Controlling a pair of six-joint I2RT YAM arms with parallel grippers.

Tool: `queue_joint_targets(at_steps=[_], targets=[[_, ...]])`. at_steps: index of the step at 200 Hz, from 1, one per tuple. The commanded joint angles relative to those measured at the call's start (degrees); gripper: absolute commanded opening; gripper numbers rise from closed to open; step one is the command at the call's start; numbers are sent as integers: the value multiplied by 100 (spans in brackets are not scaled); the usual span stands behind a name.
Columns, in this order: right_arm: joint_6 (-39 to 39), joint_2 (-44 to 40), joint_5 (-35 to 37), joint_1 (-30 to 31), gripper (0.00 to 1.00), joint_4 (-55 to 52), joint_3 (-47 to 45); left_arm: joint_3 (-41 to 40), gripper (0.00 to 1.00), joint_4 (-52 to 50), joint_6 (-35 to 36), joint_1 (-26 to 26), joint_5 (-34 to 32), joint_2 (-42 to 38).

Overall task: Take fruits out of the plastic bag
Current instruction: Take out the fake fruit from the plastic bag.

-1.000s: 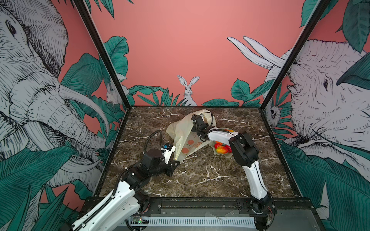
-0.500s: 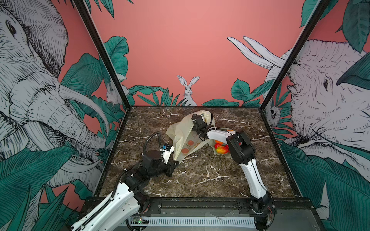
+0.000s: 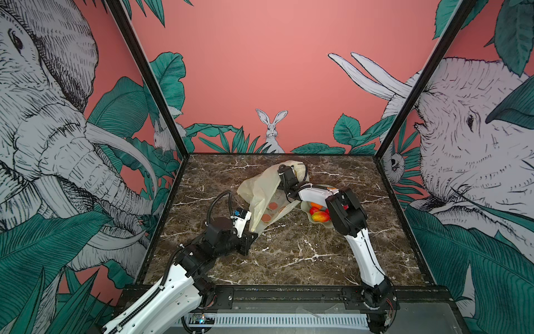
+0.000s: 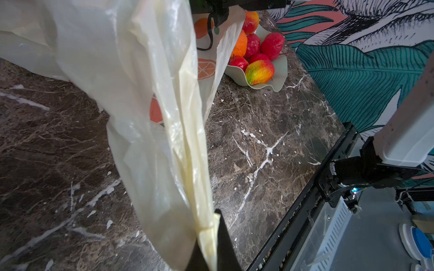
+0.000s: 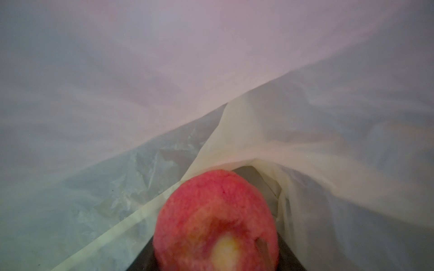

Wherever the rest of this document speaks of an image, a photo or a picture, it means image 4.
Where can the red pear with stem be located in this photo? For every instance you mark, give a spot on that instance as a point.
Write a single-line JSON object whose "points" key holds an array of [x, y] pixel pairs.
{"points": [[239, 61]]}

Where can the black front mounting rail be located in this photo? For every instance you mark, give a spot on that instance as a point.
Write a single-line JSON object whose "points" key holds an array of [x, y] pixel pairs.
{"points": [[282, 248]]}

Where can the large dark red fruit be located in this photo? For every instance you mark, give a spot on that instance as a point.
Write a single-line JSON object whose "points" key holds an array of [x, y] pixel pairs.
{"points": [[272, 45]]}

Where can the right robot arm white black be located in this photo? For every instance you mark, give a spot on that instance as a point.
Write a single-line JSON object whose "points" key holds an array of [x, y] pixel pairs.
{"points": [[373, 60]]}

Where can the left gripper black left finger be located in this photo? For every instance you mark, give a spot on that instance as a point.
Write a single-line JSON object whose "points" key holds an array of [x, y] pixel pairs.
{"points": [[197, 262]]}

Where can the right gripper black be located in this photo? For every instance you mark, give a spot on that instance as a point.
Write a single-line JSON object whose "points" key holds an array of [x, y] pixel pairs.
{"points": [[219, 9]]}

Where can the blue white round object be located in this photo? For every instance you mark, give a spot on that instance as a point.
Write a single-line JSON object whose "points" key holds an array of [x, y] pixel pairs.
{"points": [[415, 242]]}

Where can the translucent plastic fruit bag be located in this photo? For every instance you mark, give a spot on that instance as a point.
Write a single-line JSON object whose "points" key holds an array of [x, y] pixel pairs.
{"points": [[142, 62]]}

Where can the red yellow peach fruit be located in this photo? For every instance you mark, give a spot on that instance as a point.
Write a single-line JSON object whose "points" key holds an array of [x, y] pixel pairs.
{"points": [[251, 22]]}

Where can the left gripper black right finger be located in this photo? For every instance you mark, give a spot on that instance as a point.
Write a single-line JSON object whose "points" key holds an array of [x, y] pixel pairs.
{"points": [[227, 260]]}

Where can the red yellow green apple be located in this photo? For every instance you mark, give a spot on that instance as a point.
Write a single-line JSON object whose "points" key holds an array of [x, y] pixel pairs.
{"points": [[259, 72]]}

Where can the orange fruit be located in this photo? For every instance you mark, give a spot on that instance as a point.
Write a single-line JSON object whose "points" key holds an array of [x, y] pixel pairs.
{"points": [[241, 46]]}

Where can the white slotted cable duct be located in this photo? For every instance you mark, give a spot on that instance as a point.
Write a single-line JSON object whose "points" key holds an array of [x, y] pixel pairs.
{"points": [[323, 241]]}

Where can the light green scalloped bowl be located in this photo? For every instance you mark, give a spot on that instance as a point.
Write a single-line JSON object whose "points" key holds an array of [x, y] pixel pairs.
{"points": [[277, 81]]}

